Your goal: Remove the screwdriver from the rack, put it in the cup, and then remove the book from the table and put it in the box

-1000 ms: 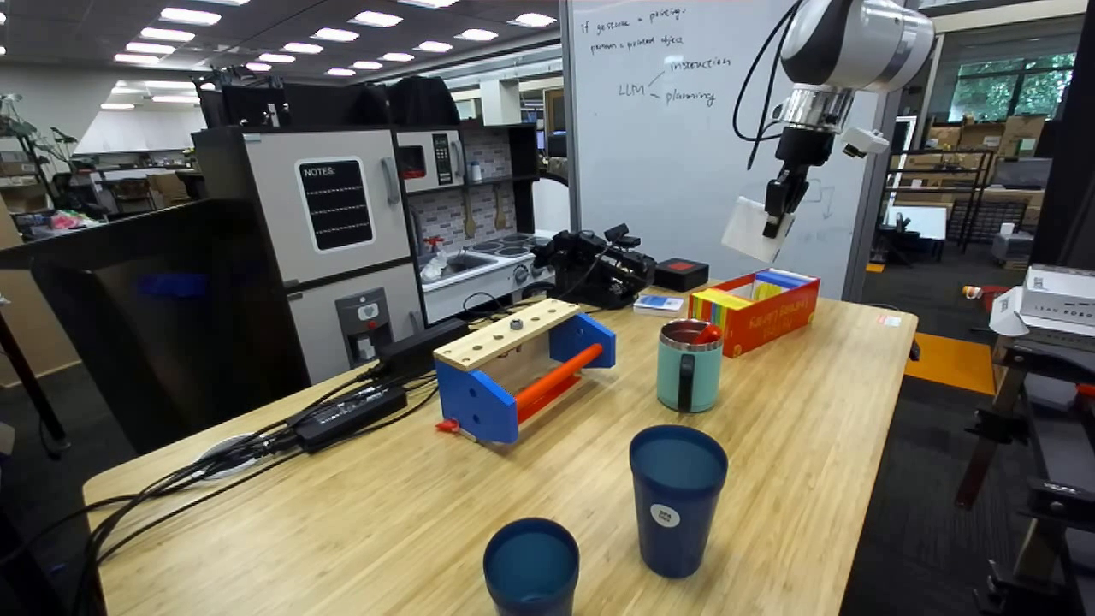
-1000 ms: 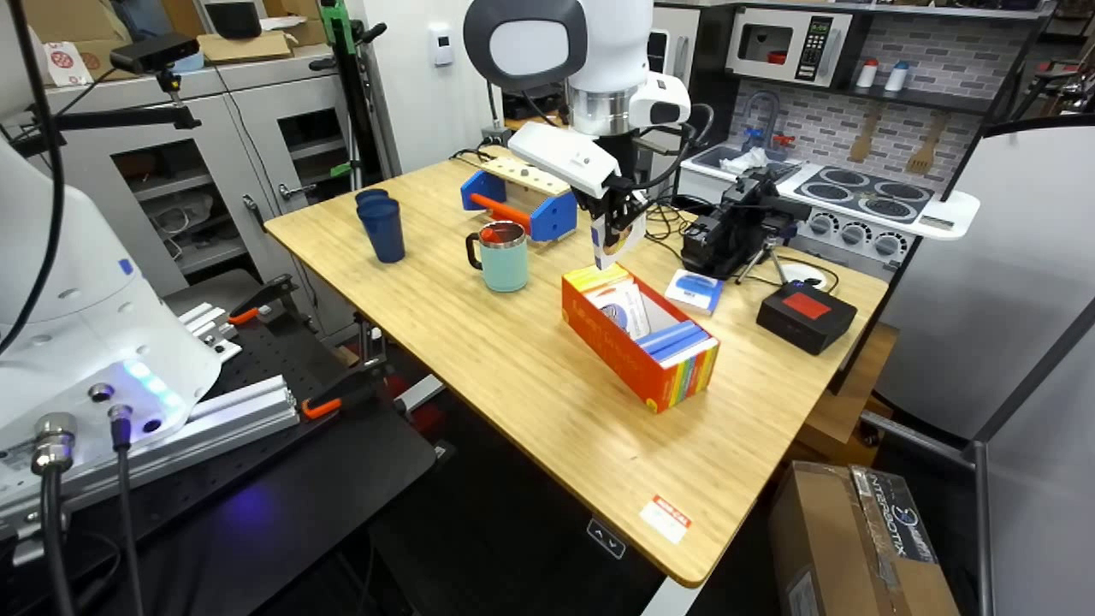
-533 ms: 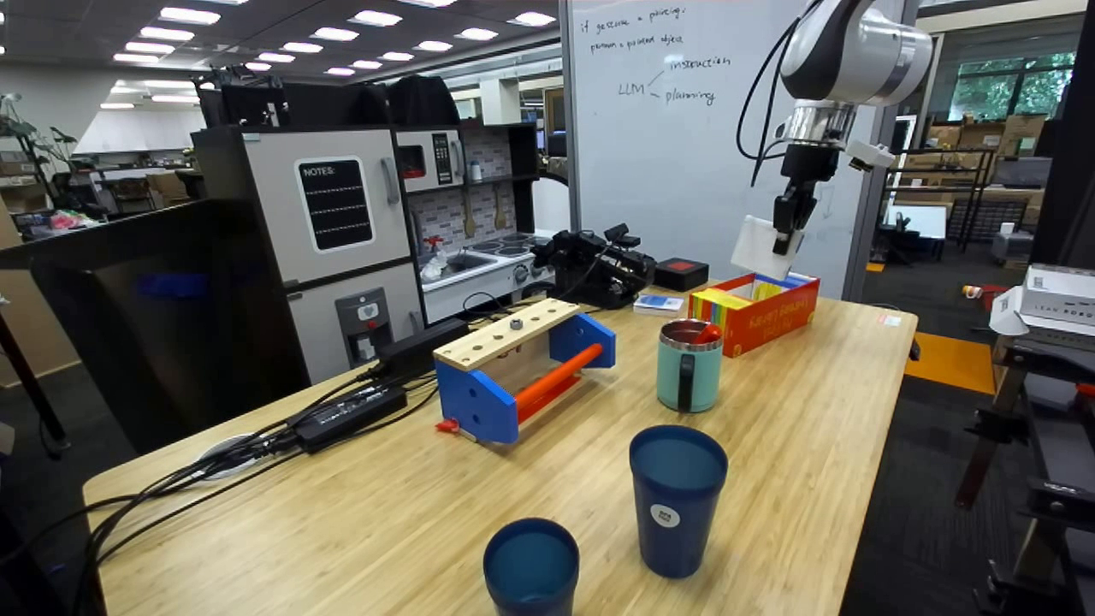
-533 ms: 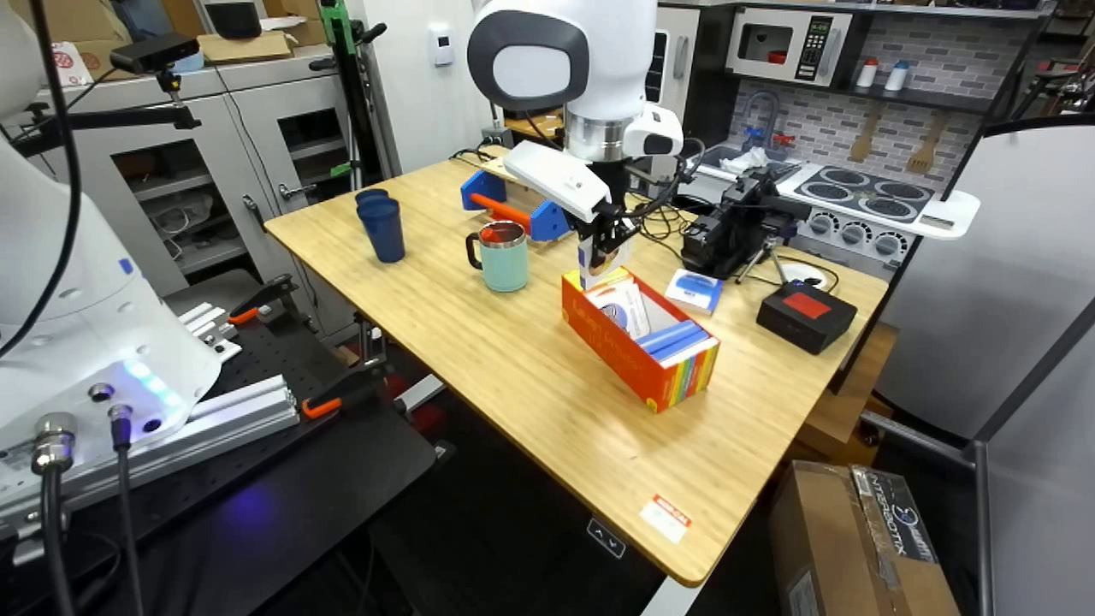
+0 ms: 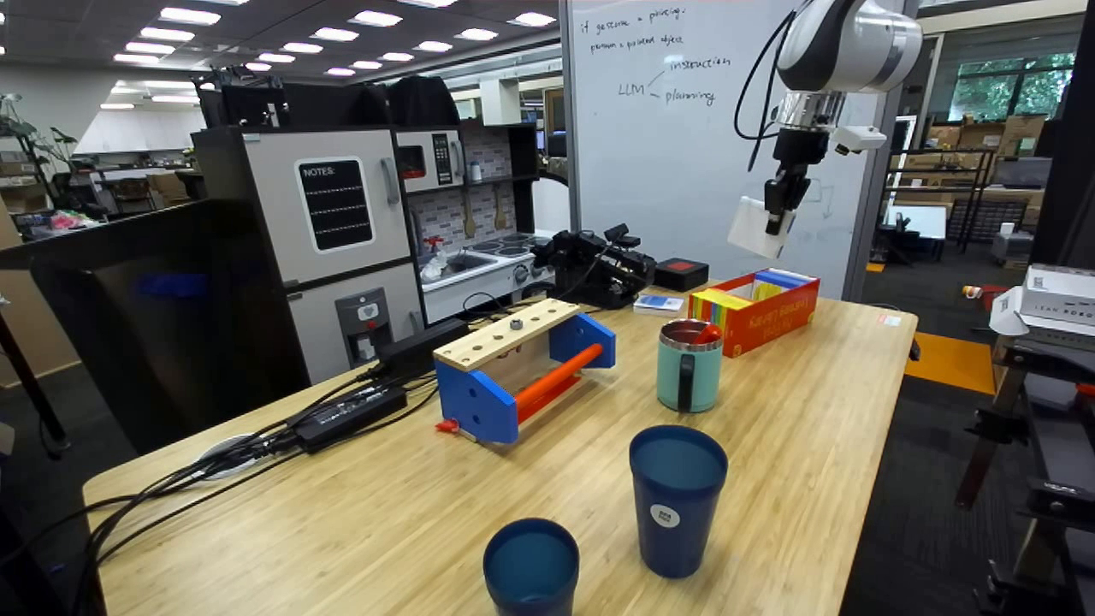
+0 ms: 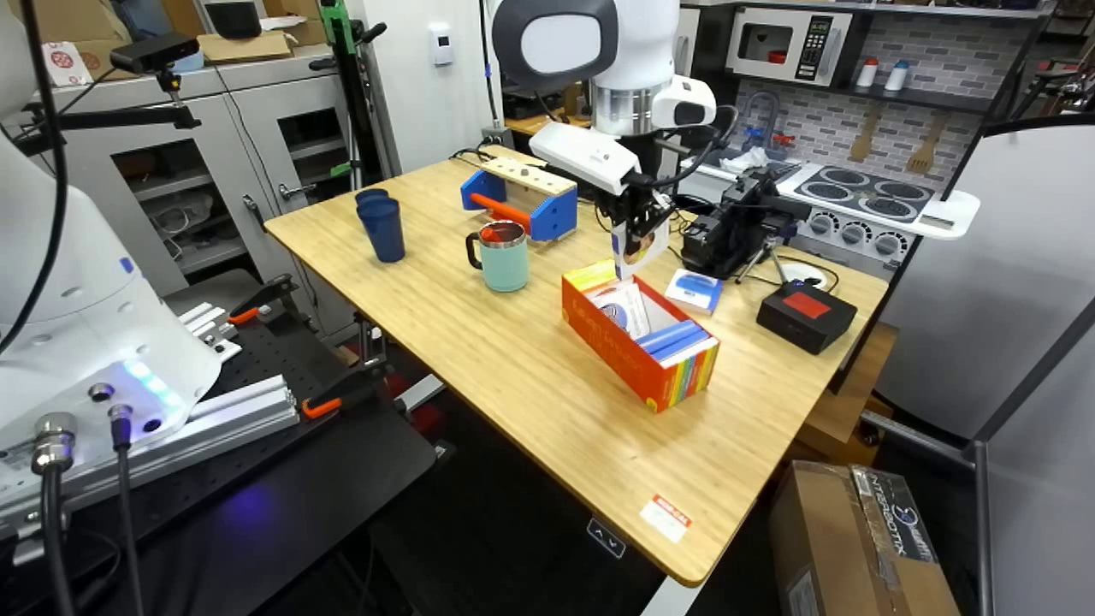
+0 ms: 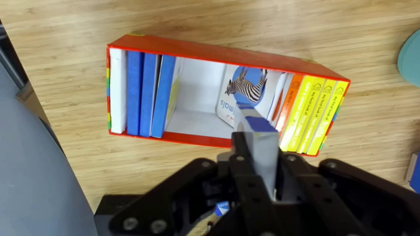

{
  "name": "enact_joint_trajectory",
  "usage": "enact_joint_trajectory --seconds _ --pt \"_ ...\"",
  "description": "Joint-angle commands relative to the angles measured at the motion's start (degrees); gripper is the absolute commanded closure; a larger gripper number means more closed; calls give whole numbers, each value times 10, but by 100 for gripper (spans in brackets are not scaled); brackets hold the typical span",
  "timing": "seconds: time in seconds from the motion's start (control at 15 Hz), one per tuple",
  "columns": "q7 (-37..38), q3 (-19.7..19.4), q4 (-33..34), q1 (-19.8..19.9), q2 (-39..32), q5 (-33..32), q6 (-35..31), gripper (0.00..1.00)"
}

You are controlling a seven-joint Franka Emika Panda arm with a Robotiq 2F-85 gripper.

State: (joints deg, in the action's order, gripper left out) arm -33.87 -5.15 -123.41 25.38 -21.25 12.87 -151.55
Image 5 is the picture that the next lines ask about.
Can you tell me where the large whiteboard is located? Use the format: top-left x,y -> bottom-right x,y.
555,0 -> 917,303

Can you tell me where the dark partition panel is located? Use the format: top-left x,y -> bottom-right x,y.
0,199 -> 314,457

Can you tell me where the blue wooden tool rack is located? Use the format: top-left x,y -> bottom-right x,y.
432,294 -> 618,453

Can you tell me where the black box red top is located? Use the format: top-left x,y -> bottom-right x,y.
648,257 -> 715,294

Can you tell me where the black power adapter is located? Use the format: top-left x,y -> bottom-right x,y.
290,379 -> 411,457

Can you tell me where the white toy kitchen counter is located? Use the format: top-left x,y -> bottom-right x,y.
416,230 -> 544,330

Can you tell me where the blue white flat book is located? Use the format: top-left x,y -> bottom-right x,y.
629,291 -> 687,319

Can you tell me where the plain blue plastic cup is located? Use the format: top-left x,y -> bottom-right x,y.
480,517 -> 583,616

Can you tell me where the blue plastic cup with sticker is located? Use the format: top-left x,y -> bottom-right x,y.
626,426 -> 732,583

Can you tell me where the orange cardboard book box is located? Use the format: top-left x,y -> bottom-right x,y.
683,265 -> 825,364

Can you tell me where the black side stand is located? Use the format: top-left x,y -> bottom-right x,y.
955,336 -> 1095,616

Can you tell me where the white toy oven tower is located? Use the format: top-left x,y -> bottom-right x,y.
189,123 -> 427,387

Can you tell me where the teal mug black handle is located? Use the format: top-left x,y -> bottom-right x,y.
653,319 -> 726,419

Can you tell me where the white toy microwave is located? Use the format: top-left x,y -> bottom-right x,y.
391,128 -> 469,199

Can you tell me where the black cable tangle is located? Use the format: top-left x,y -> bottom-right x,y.
63,372 -> 441,616

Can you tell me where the yellow book in box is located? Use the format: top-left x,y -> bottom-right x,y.
687,285 -> 753,315

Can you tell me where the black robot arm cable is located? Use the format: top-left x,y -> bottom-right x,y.
729,7 -> 804,175

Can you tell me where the blue white book in box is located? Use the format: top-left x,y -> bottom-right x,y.
747,266 -> 820,294

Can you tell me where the white printer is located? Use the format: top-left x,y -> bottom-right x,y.
986,259 -> 1095,343

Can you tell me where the black power brick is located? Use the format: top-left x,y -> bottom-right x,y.
371,315 -> 471,387

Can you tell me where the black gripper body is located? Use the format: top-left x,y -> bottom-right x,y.
763,128 -> 834,221

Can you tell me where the black camera device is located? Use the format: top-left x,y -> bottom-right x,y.
534,222 -> 659,312

